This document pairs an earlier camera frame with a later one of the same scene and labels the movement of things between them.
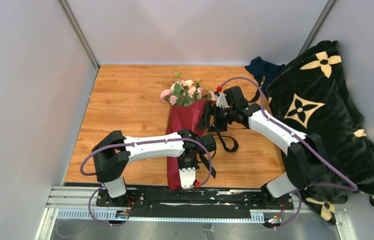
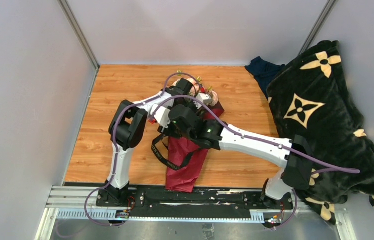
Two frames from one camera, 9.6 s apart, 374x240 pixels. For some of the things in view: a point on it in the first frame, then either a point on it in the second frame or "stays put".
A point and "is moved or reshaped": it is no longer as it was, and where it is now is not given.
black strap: (206, 161) is moved or reshaped
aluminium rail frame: (82, 203) stays put
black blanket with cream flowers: (307, 90) stays put
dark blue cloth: (264, 72) stays put
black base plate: (193, 202) stays put
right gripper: (205, 122) to (169, 131)
